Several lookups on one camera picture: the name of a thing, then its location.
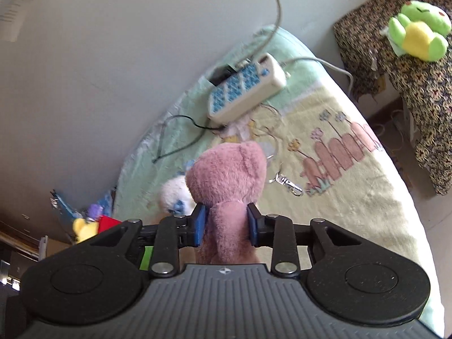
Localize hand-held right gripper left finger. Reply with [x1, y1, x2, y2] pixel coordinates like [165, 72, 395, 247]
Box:
[95, 203, 207, 278]

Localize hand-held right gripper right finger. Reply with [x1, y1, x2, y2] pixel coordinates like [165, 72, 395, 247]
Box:
[246, 203, 364, 278]

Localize white plush toy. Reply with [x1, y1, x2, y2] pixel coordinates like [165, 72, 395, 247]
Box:
[158, 175, 196, 216]

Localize pink plush toy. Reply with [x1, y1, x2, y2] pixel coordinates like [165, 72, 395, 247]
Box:
[185, 140, 268, 265]

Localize red cardboard box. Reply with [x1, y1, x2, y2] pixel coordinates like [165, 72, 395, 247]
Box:
[97, 215, 123, 234]

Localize yellow plush toy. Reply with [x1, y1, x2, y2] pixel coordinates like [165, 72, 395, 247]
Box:
[72, 218, 98, 244]

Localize green frog plush toy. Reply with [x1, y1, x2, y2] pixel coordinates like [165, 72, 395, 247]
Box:
[388, 0, 452, 63]

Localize metal key clasp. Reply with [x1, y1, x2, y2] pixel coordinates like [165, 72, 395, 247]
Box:
[268, 171, 304, 197]

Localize printed cartoon bed sheet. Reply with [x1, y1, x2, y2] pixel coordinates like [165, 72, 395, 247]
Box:
[113, 25, 446, 336]

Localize blue patterned cloth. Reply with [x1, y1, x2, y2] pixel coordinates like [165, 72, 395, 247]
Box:
[98, 189, 118, 217]

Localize blue plastic bag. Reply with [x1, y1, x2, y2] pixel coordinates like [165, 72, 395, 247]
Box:
[49, 189, 85, 220]

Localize white power strip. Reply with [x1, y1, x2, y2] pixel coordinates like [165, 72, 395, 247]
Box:
[207, 52, 287, 122]

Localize black power adapter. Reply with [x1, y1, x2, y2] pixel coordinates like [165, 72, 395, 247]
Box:
[207, 63, 237, 86]

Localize wooden shelf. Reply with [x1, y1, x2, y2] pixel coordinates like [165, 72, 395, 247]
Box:
[0, 219, 48, 290]

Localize brown patterned cloth cover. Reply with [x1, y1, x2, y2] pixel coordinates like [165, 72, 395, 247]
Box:
[333, 0, 452, 195]

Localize thin black cable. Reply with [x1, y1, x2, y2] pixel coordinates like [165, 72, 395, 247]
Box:
[152, 114, 227, 165]

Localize tangled white cables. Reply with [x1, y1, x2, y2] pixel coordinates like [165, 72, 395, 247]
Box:
[372, 111, 414, 151]

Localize white cable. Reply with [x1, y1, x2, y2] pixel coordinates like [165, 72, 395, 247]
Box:
[282, 57, 354, 97]

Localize grey power cable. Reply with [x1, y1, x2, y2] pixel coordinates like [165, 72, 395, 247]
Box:
[244, 0, 282, 68]

